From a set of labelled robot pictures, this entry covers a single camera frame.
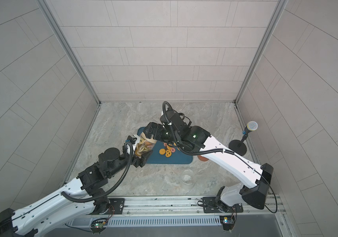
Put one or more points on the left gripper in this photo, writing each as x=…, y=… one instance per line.
x=142, y=160

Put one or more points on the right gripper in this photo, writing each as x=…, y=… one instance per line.
x=159, y=134

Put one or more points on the beige lid jar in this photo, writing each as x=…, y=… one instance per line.
x=144, y=145

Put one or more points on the clear cookie jar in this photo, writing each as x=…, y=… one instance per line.
x=188, y=177

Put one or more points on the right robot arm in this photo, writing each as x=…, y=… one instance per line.
x=254, y=178

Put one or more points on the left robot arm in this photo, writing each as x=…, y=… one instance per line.
x=86, y=194

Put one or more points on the blue tray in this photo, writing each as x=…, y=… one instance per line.
x=158, y=156

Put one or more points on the pretzel shaped cookie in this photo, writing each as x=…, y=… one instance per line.
x=168, y=153

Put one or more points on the left circuit board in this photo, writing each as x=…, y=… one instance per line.
x=99, y=225

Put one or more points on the circuit board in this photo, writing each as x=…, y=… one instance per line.
x=99, y=225
x=227, y=222

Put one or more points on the right circuit board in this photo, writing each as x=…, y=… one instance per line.
x=227, y=222

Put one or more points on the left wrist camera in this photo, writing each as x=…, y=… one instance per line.
x=134, y=140

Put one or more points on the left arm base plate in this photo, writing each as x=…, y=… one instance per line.
x=112, y=206

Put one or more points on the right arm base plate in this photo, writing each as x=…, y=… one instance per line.
x=211, y=205

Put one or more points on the aluminium rail frame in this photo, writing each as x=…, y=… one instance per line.
x=174, y=216

